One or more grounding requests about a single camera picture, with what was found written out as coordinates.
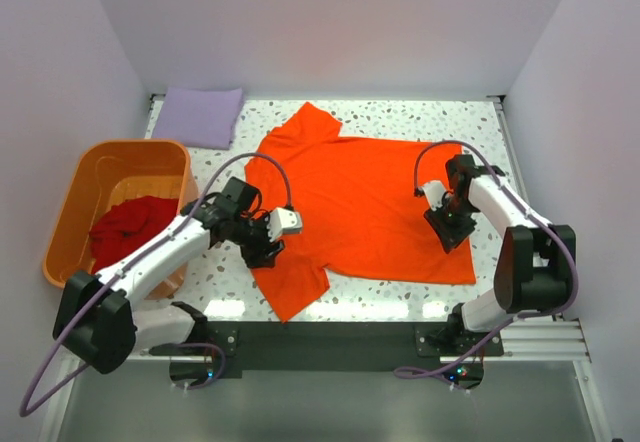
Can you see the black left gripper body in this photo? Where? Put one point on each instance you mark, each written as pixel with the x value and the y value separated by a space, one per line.
pixel 262 251

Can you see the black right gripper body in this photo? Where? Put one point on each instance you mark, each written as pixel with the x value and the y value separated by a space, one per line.
pixel 449 227

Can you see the orange t-shirt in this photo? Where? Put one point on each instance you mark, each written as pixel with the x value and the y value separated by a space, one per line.
pixel 360 215

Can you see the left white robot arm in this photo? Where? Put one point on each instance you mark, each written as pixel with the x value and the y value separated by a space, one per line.
pixel 98 319

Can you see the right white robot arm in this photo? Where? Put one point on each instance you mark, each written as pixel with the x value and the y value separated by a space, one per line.
pixel 536 265

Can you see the red t-shirt in basket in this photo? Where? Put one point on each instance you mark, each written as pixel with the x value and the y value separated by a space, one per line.
pixel 128 226

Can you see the folded lavender t-shirt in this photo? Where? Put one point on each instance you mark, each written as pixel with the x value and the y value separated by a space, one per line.
pixel 199 118

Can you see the orange plastic basket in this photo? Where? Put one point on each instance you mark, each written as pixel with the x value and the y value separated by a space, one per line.
pixel 108 174

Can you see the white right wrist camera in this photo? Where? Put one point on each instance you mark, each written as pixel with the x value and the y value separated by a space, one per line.
pixel 434 192

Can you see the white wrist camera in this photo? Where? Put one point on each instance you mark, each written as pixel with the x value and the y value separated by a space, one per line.
pixel 283 221
pixel 434 192

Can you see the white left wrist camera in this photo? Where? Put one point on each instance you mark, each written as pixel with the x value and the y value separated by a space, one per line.
pixel 283 221

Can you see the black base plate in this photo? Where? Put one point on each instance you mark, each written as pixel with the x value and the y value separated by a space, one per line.
pixel 408 350

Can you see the aluminium front rail frame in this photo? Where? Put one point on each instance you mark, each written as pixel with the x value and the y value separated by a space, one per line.
pixel 540 389

